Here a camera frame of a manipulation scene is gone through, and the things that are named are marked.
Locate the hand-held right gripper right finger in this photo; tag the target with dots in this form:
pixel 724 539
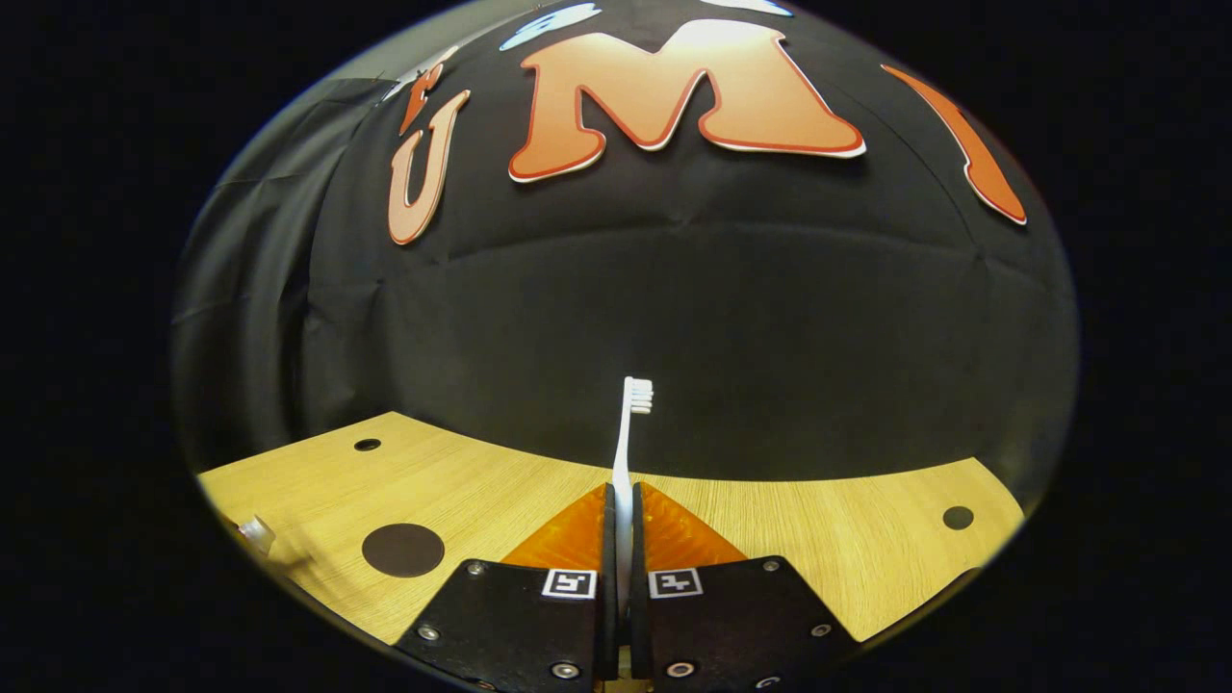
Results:
pixel 638 597

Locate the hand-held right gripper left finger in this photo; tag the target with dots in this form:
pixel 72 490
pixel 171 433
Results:
pixel 609 597

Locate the white toothbrush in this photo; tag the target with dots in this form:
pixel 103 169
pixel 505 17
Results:
pixel 628 452

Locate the wooden desktop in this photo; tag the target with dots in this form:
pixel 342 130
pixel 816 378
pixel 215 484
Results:
pixel 462 491

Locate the black backdrop cloth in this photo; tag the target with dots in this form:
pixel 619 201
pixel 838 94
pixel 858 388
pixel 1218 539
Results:
pixel 674 337

